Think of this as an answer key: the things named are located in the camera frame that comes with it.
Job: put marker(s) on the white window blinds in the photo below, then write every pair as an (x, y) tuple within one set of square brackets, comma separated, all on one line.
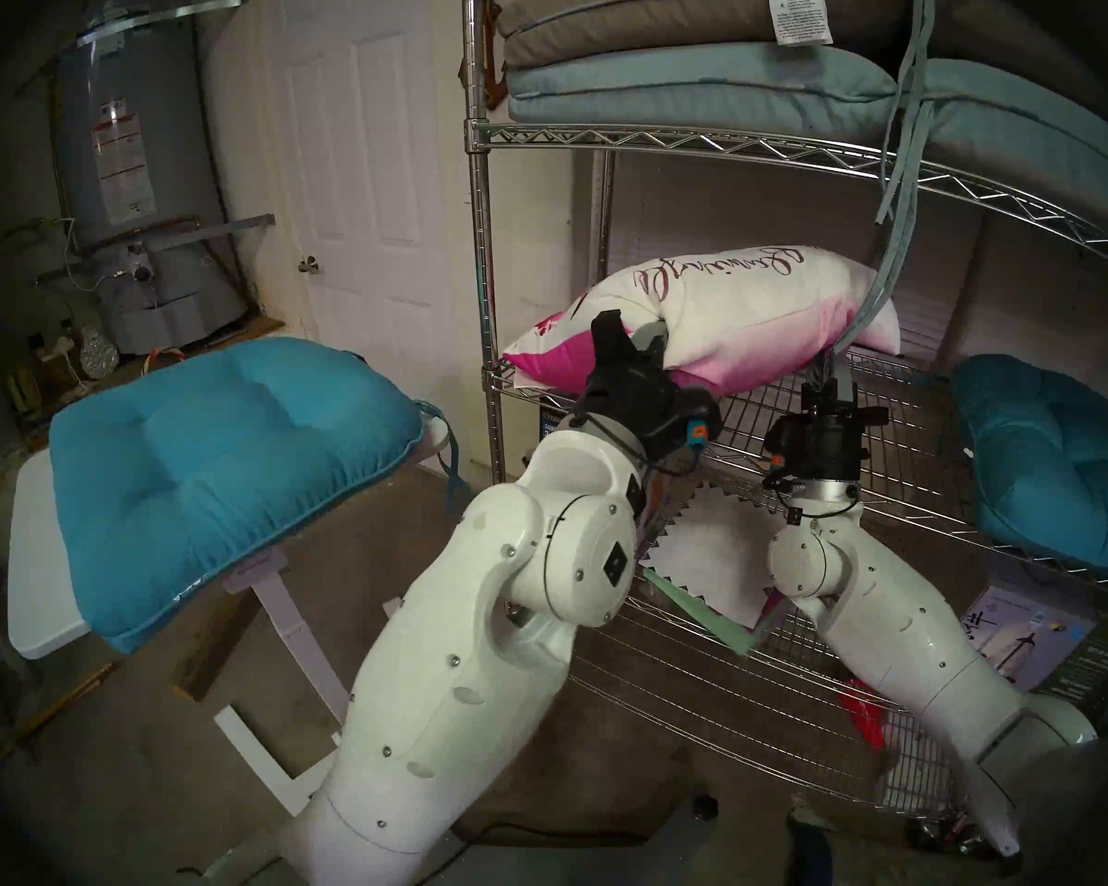
[(757, 210)]

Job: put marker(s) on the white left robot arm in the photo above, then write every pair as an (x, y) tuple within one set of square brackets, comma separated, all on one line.
[(480, 635)]

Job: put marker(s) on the green paper sheet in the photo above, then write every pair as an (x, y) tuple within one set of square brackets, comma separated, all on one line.
[(702, 621)]

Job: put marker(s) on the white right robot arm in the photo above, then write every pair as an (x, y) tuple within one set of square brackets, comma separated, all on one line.
[(886, 626)]

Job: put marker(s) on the wooden stick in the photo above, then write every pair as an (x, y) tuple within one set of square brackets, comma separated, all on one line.
[(55, 709)]

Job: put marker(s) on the grey robot base platform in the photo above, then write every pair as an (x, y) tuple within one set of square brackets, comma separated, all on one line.
[(591, 861)]

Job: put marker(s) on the rusty anchor wall hook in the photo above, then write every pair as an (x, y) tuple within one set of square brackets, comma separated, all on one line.
[(494, 81)]

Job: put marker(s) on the grey water heater tank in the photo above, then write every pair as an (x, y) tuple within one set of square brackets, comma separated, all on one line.
[(138, 109)]

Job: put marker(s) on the black base knob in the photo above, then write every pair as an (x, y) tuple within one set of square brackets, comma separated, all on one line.
[(705, 808)]

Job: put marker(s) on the silver foil wrapped object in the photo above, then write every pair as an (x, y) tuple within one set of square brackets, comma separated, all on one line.
[(98, 353)]

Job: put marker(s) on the white cushion care label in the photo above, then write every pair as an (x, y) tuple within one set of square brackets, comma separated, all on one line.
[(797, 5)]

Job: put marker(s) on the teal tufted seat cushion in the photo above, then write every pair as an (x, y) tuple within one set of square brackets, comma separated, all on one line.
[(1053, 469), (222, 478)]

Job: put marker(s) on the lamp picture cardboard box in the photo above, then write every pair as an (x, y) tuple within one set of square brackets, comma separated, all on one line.
[(1025, 630)]

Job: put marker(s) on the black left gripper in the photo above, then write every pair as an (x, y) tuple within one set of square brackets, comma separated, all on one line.
[(642, 404)]

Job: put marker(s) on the red plastic item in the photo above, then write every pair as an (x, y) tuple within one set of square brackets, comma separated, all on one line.
[(863, 713)]

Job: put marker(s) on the tan bench cushion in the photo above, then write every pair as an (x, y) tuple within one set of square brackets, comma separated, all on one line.
[(628, 17)]

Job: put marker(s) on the white folding table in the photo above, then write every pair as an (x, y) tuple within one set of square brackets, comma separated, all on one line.
[(42, 570)]

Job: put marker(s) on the light blue bench cushion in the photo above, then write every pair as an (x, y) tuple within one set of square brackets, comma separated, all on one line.
[(702, 86)]

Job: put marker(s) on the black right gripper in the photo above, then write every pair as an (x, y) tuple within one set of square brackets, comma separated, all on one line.
[(817, 446)]

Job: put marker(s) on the wooden board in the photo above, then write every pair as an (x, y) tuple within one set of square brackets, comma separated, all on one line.
[(205, 653)]

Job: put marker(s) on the white pink flamingo pillow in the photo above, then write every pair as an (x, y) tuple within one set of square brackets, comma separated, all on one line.
[(729, 321)]

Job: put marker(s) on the utility pump cardboard box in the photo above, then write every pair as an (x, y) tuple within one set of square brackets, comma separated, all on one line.
[(547, 423)]

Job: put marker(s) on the white panel door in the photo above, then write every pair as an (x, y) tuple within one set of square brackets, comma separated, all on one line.
[(369, 137)]

